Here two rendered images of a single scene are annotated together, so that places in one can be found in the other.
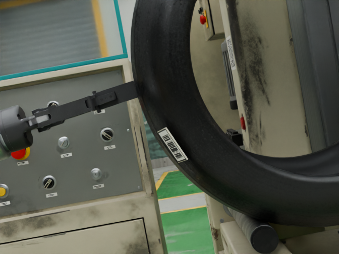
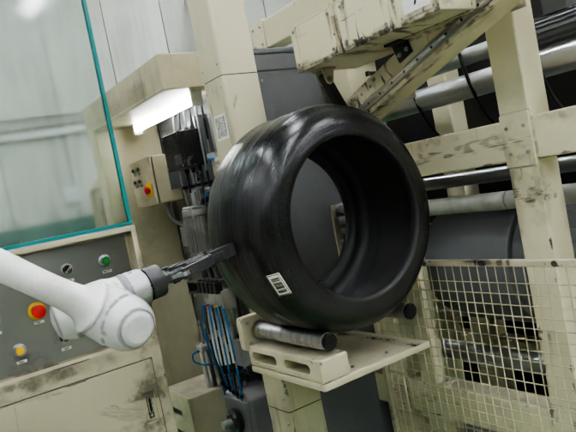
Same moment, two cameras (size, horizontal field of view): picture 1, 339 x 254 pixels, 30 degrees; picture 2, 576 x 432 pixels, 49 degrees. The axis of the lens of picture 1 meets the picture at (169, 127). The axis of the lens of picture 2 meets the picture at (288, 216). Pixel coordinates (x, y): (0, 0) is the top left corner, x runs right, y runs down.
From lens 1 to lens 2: 0.82 m
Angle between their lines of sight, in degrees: 32
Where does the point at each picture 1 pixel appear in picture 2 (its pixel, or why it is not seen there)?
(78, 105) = (207, 261)
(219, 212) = (249, 337)
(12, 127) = (161, 280)
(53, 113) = (192, 267)
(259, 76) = not seen: hidden behind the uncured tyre
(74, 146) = not seen: hidden behind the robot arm
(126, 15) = not seen: outside the picture
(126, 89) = (229, 249)
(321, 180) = (361, 299)
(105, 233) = (121, 375)
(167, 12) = (275, 197)
